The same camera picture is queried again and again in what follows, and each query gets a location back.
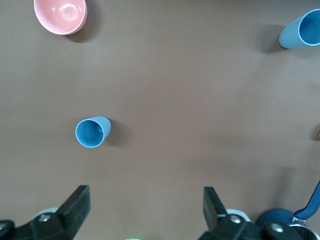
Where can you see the dark blue saucepan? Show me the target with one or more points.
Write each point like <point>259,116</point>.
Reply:
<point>273,215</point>

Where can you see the bright blue plastic cup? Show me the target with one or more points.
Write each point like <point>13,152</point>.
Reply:
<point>91,132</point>

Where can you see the grey-blue plastic cup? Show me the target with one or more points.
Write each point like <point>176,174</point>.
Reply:
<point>291,35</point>

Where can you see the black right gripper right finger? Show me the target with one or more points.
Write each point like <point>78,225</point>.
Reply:
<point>215,215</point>

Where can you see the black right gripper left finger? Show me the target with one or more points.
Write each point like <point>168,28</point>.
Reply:
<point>72,212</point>

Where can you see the pink bowl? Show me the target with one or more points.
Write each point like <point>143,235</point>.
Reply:
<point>60,15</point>

